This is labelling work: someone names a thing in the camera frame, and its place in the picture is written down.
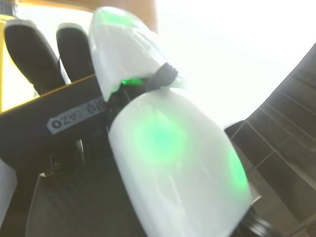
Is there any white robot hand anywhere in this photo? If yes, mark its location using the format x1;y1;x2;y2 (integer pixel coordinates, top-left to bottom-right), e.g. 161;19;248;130
4;6;262;237

